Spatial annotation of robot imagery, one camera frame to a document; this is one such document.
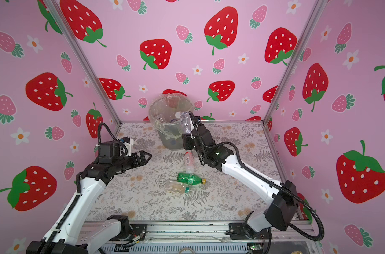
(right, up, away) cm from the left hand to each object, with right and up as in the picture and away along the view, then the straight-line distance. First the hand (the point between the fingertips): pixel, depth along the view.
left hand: (144, 156), depth 77 cm
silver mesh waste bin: (+11, +5, +24) cm, 27 cm away
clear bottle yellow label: (+13, -19, +11) cm, 26 cm away
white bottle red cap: (+21, -6, +16) cm, 27 cm away
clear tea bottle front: (+14, +23, +16) cm, 31 cm away
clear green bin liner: (+6, +27, +23) cm, 35 cm away
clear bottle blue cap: (+20, +17, -4) cm, 27 cm away
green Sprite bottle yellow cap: (+22, -14, +9) cm, 27 cm away
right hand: (+21, +11, -3) cm, 24 cm away
